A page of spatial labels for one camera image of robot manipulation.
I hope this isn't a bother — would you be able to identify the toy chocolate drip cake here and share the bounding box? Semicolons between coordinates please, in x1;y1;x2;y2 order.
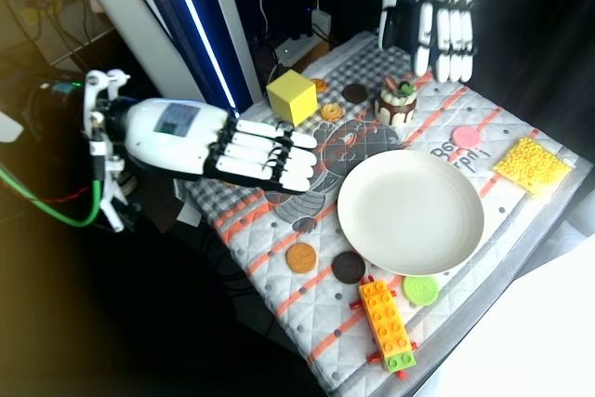
374;76;418;127

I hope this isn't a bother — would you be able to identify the white round plate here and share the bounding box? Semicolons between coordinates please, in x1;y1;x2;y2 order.
337;149;486;277

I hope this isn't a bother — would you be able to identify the yellow cube block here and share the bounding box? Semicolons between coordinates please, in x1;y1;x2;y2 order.
265;69;320;127

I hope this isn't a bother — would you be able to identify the black column with blue light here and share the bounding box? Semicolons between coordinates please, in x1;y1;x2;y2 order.
115;0;264;112

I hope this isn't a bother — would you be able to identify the white plug adapter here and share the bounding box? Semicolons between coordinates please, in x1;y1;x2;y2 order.
310;8;332;38

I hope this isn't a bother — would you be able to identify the white pillar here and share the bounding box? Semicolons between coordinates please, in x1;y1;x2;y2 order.
64;0;206;103

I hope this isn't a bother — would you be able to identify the dark brown toy cookie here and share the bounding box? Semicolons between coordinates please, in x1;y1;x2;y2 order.
342;83;370;103
331;250;367;285

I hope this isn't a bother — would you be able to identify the white power strip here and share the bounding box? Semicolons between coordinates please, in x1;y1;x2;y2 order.
273;35;327;68

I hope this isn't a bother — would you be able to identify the flower-shaped toy cookie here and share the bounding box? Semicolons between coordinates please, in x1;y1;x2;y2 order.
321;102;346;122

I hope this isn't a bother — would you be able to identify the pink round toy cookie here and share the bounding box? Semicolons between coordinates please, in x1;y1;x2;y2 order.
453;126;483;151

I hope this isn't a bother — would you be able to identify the tan round toy cookie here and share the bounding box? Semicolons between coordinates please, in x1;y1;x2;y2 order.
285;242;318;273

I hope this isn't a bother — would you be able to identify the yellow bumpy square pad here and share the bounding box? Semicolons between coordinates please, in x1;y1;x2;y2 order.
492;137;572;197

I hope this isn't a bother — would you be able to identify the grey quilt with bear print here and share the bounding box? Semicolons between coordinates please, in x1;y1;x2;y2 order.
185;30;582;393

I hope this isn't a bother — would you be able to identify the orange and green brick train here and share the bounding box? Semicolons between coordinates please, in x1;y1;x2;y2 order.
349;275;419;380

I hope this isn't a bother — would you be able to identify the green round toy cookie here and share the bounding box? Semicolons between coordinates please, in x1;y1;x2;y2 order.
402;275;441;307

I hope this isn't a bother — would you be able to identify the green cable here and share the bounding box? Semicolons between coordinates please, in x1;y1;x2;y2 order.
0;166;103;229

